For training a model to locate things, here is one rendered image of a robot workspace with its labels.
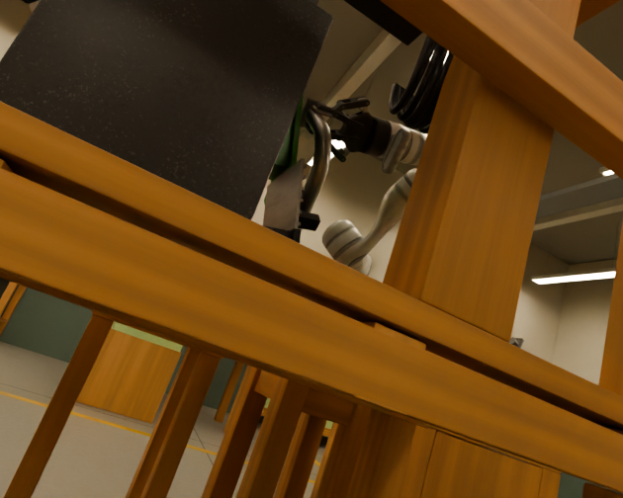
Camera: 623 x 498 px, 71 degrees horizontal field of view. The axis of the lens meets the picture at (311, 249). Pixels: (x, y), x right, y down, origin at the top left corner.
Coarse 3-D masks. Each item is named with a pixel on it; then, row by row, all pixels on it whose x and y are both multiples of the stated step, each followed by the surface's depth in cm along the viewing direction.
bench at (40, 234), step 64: (0, 128) 33; (0, 192) 33; (64, 192) 39; (128, 192) 36; (0, 256) 32; (64, 256) 34; (128, 256) 36; (192, 256) 38; (256, 256) 40; (320, 256) 43; (192, 320) 38; (256, 320) 40; (320, 320) 42; (384, 320) 46; (448, 320) 48; (320, 384) 50; (384, 384) 44; (448, 384) 48; (512, 384) 58; (576, 384) 55; (384, 448) 111; (512, 448) 50; (576, 448) 54
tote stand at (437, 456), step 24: (432, 432) 128; (408, 456) 125; (432, 456) 127; (456, 456) 129; (480, 456) 131; (504, 456) 133; (408, 480) 124; (432, 480) 126; (456, 480) 127; (480, 480) 129; (504, 480) 131; (528, 480) 133; (552, 480) 135
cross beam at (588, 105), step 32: (384, 0) 50; (416, 0) 49; (448, 0) 48; (480, 0) 50; (512, 0) 53; (448, 32) 51; (480, 32) 50; (512, 32) 52; (544, 32) 54; (480, 64) 54; (512, 64) 53; (544, 64) 54; (576, 64) 56; (512, 96) 57; (544, 96) 56; (576, 96) 55; (608, 96) 58; (576, 128) 59; (608, 128) 57; (608, 160) 62
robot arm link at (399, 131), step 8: (392, 128) 86; (400, 128) 83; (408, 128) 90; (392, 136) 86; (400, 136) 83; (408, 136) 82; (392, 144) 85; (400, 144) 83; (408, 144) 88; (384, 152) 88; (392, 152) 85; (400, 152) 84; (384, 160) 87; (392, 160) 84; (384, 168) 87; (392, 168) 86
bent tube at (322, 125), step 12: (312, 120) 80; (324, 132) 77; (324, 144) 76; (324, 156) 76; (312, 168) 76; (324, 168) 76; (312, 180) 76; (324, 180) 77; (312, 192) 78; (312, 204) 80; (300, 228) 83
